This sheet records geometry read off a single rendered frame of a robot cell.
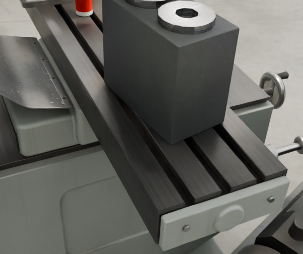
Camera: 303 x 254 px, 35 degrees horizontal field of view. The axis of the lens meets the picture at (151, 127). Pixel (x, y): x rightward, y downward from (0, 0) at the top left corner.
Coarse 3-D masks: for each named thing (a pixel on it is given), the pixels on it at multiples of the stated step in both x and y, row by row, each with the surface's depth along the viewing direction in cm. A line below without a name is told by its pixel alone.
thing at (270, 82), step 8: (272, 72) 145; (264, 80) 149; (272, 80) 146; (280, 80) 143; (264, 88) 147; (272, 88) 147; (280, 88) 143; (272, 96) 148; (280, 96) 143; (272, 104) 148; (280, 104) 145
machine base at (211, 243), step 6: (210, 240) 159; (204, 246) 157; (210, 246) 157; (216, 246) 157; (192, 252) 155; (198, 252) 155; (204, 252) 155; (210, 252) 155; (216, 252) 155; (222, 252) 156
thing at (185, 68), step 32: (128, 0) 79; (160, 0) 78; (192, 0) 81; (128, 32) 79; (160, 32) 72; (192, 32) 72; (224, 32) 73; (128, 64) 83; (160, 64) 74; (192, 64) 72; (224, 64) 77; (128, 96) 87; (160, 96) 78; (192, 96) 77; (224, 96) 82; (160, 128) 81; (192, 128) 81
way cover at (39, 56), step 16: (0, 48) 111; (16, 48) 115; (0, 64) 103; (16, 64) 108; (32, 64) 111; (48, 64) 113; (0, 80) 96; (16, 80) 102; (32, 80) 105; (48, 80) 107; (16, 96) 96; (32, 96) 99; (48, 96) 101; (64, 96) 103
